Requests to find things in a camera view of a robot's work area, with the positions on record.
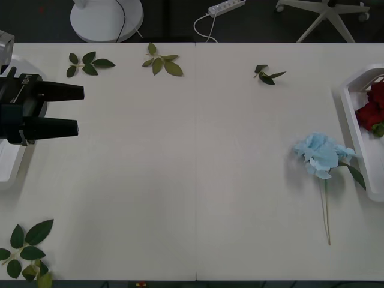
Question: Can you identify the shallow white box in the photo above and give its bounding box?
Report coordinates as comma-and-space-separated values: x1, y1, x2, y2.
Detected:
0, 53, 46, 190
338, 62, 384, 202

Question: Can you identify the small dark green leaf twig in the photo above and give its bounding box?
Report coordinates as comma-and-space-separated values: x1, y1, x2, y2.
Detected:
253, 64, 287, 85

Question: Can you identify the dark green five-leaf twig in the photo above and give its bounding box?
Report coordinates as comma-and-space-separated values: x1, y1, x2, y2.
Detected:
65, 50, 116, 78

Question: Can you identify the white office chair base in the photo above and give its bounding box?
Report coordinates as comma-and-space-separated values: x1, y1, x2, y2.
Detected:
275, 0, 371, 43

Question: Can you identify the white round stand base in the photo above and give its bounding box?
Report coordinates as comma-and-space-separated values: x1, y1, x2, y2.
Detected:
70, 0, 144, 43

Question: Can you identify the light green leaf twig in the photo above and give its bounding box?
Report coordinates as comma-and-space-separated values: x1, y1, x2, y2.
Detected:
21, 259, 54, 288

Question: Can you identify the red artificial rose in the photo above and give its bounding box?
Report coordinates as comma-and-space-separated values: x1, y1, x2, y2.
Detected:
366, 82, 384, 109
355, 101, 384, 139

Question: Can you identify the black stand cable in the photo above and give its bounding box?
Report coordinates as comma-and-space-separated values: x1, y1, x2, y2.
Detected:
115, 0, 127, 43

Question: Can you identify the large dark green leaf twig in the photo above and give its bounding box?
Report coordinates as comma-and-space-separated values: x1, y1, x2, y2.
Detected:
0, 218, 55, 280

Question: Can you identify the pale blue artificial flower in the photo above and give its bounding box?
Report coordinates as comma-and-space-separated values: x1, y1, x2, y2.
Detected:
292, 132, 367, 246

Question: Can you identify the olive green leaf twig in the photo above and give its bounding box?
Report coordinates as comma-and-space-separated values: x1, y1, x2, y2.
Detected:
142, 42, 184, 77

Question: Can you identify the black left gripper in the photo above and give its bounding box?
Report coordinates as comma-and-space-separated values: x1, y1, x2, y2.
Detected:
0, 74, 85, 147

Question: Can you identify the white power strip with cable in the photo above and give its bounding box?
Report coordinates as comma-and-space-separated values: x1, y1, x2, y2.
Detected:
193, 0, 247, 44

